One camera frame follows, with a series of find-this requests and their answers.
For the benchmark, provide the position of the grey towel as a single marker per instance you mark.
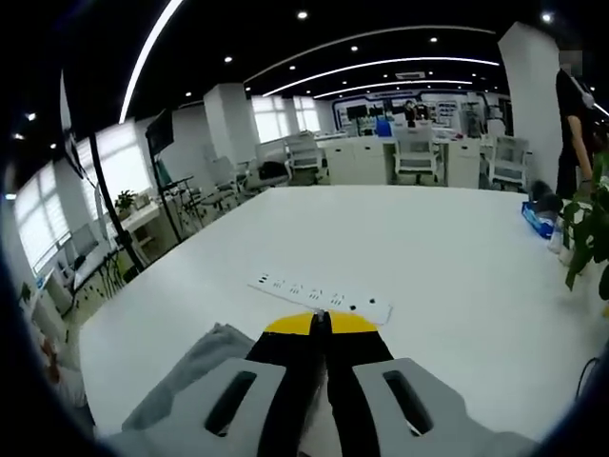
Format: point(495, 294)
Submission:
point(200, 366)

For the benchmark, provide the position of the green potted plant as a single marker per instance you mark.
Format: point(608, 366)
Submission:
point(592, 224)

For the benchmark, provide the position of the blue container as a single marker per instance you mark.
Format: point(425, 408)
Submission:
point(385, 127)

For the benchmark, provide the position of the blue packet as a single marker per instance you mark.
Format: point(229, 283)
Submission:
point(537, 221)

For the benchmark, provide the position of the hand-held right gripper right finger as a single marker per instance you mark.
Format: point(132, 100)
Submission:
point(404, 404)

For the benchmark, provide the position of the black bag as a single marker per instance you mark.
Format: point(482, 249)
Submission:
point(273, 170)

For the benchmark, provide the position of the black tripod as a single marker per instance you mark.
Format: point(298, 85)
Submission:
point(114, 209)

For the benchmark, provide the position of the white power strip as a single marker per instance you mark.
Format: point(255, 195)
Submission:
point(295, 288)

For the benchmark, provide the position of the black screen on stand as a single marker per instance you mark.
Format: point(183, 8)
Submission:
point(161, 129)

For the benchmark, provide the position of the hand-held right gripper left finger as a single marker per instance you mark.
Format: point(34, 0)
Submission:
point(247, 404)

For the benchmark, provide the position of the small potted plant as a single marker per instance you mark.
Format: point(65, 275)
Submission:
point(125, 200)

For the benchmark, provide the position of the white plant pot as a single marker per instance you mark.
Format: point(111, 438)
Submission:
point(559, 245)

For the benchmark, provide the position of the dark cloth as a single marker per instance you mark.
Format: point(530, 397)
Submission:
point(547, 197)

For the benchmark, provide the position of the white table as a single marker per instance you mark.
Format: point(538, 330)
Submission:
point(380, 238)

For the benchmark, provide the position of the white office desk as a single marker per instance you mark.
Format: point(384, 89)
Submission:
point(359, 162)

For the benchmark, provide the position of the white office chair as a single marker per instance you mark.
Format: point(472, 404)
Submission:
point(304, 154)
point(416, 152)
point(509, 159)

